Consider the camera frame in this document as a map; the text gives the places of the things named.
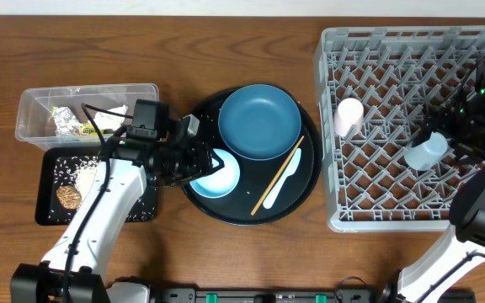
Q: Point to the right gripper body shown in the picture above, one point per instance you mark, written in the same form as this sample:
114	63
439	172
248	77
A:
472	122

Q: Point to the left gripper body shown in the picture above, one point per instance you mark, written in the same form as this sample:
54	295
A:
203	162

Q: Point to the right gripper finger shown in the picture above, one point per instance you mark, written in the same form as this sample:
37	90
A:
465	154
424	133

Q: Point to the light blue bowl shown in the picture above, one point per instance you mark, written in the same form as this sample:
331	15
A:
222	182

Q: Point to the light blue cup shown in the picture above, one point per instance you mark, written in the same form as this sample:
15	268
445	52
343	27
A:
425	155

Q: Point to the pink cup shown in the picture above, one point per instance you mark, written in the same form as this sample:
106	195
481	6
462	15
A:
350	112

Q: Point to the white tissue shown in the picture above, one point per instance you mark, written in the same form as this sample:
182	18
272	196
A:
113	120

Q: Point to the brown cookie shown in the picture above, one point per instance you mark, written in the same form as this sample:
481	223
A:
69	197

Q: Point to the yellow foil snack wrapper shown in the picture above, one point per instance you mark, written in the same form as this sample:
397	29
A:
67	124

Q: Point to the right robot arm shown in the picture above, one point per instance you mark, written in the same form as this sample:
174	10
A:
461	248

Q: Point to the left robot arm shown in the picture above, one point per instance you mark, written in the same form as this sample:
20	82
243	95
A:
151	152

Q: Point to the grey dishwasher rack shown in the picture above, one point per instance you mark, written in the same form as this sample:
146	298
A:
398	74

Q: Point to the round black tray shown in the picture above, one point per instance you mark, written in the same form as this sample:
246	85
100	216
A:
255	176

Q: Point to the dark blue plate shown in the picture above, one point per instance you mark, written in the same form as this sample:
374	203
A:
259	122

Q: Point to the white plastic knife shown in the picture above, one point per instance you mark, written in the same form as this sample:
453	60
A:
289	171

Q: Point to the wooden chopstick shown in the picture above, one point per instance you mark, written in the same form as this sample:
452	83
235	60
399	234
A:
276	176

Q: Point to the clear plastic bin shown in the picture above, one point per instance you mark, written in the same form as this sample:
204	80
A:
36	118

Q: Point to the spilled rice grains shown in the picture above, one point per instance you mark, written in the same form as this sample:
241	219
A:
84	182

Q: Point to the black rectangular tray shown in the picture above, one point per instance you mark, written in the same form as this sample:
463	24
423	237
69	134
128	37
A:
60	167

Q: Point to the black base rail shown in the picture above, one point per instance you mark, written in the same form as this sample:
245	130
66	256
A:
268	295

